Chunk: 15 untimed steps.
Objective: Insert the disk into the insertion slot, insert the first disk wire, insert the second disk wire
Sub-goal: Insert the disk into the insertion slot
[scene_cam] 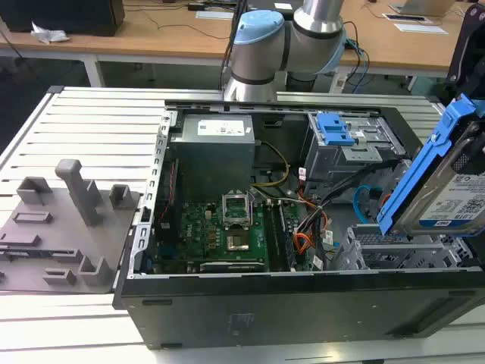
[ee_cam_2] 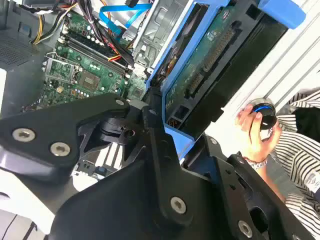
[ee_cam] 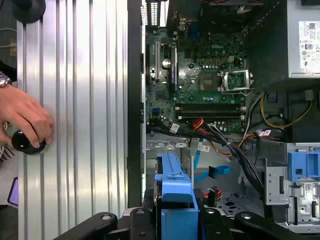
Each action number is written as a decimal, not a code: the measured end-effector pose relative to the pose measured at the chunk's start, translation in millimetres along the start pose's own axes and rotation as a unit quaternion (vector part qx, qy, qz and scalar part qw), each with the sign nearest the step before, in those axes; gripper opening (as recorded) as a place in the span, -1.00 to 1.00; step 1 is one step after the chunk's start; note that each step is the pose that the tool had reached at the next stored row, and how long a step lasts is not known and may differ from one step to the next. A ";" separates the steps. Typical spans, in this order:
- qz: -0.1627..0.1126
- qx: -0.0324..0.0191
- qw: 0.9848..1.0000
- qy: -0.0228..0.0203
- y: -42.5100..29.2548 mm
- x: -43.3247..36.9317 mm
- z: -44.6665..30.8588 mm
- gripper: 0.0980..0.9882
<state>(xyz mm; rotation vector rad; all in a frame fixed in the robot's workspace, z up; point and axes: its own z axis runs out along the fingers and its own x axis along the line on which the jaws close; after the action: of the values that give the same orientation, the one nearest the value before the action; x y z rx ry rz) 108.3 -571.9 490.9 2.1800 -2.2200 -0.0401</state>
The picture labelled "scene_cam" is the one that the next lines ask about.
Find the hard disk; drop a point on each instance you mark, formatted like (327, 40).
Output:
(435, 189)

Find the grey parts rack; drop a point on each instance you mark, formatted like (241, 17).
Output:
(57, 227)

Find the black expansion slot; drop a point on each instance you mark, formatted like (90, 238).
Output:
(231, 266)

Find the black power adapter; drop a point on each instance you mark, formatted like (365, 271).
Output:
(197, 7)

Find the blue drive latch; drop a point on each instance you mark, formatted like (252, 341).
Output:
(333, 129)

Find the silver laptop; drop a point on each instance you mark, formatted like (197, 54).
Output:
(424, 7)

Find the metal drive cage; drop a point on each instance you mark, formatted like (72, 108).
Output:
(326, 163)

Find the black RAM slot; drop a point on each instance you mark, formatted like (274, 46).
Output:
(272, 235)
(287, 239)

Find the crumpled white paper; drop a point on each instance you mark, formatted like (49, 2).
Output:
(49, 35)

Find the black box on desk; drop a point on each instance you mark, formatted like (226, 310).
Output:
(60, 15)

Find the CPU socket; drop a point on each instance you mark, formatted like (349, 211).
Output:
(238, 242)

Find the perforated metal disk bay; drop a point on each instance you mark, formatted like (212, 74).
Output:
(382, 258)

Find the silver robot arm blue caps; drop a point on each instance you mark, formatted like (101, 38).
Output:
(261, 49)

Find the black open PC case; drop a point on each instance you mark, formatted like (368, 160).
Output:
(303, 314)

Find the green motherboard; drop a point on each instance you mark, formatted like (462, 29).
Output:
(204, 231)

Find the white paper sheet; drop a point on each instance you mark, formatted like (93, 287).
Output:
(420, 29)

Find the grey power supply unit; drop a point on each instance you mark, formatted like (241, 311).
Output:
(212, 159)

